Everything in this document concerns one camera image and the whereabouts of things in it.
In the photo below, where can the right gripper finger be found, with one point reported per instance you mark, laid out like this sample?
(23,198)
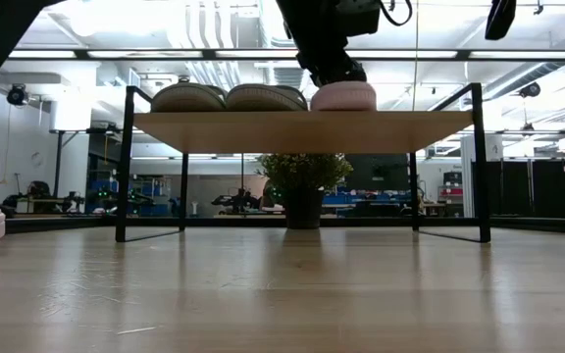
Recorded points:
(499,17)

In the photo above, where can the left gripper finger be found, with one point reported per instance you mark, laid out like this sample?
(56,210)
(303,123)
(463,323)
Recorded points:
(353,71)
(324,71)

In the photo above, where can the grey rubber slide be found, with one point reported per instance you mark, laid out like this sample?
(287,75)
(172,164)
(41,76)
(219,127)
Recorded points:
(265,98)
(187,98)

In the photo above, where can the black background robot arm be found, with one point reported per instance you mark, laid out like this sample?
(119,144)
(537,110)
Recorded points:
(236,201)

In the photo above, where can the wooden shelf with black legs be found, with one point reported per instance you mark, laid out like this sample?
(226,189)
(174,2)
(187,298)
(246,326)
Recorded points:
(302,130)

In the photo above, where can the black round ceiling fixture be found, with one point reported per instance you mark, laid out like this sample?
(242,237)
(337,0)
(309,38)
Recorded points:
(17,95)
(530,89)

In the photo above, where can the large black screen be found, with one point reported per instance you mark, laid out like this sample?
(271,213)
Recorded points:
(378,171)

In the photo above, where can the green plant in black pot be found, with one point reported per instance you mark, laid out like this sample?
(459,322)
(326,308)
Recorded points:
(303,181)

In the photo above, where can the black partition panels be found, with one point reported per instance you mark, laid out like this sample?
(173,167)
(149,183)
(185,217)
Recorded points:
(523,186)

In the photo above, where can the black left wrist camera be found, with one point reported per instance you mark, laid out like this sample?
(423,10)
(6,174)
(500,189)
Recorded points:
(358,17)

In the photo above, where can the black aluminium rig frame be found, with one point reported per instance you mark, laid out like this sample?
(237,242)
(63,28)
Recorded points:
(238,222)

